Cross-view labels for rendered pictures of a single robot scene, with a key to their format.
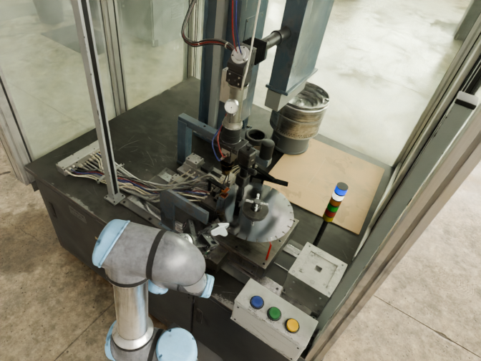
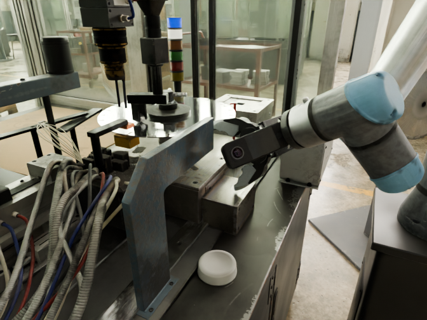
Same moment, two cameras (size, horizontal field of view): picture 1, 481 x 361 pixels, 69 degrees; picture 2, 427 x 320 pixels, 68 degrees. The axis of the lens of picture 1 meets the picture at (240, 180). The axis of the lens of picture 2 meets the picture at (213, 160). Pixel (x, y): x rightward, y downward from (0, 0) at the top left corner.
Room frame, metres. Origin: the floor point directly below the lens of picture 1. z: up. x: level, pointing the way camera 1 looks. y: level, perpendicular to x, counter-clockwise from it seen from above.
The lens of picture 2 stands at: (0.87, 0.66, 1.17)
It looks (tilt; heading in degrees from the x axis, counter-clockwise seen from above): 25 degrees down; 270
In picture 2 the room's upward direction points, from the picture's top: straight up
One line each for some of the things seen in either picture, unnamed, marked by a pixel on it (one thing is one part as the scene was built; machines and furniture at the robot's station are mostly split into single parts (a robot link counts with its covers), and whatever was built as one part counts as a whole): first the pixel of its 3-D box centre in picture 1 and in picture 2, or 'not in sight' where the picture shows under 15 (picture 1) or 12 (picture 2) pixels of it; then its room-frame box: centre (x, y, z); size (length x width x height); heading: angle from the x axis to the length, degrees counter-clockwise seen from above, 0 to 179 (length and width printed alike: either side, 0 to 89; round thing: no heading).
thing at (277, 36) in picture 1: (258, 74); not in sight; (1.18, 0.00, 1.45); 0.35 x 0.07 x 0.28; 154
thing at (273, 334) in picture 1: (272, 319); (311, 142); (0.59, -0.20, 0.82); 0.28 x 0.11 x 0.15; 64
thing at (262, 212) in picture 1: (255, 208); (168, 107); (0.99, -0.08, 0.96); 0.11 x 0.11 x 0.03
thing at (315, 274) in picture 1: (313, 278); (239, 124); (0.79, -0.36, 0.82); 0.18 x 0.18 x 0.15; 64
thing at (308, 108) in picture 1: (295, 120); not in sight; (1.76, -0.26, 0.93); 0.31 x 0.31 x 0.36
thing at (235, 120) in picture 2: (209, 231); (241, 129); (0.82, 0.08, 0.97); 0.09 x 0.02 x 0.05; 135
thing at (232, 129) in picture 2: (222, 230); (230, 123); (0.84, 0.04, 0.96); 0.09 x 0.06 x 0.03; 135
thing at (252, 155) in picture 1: (245, 165); (151, 11); (0.99, -0.01, 1.17); 0.06 x 0.05 x 0.20; 55
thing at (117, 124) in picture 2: (217, 189); (112, 140); (1.07, 0.09, 0.95); 0.10 x 0.03 x 0.07; 64
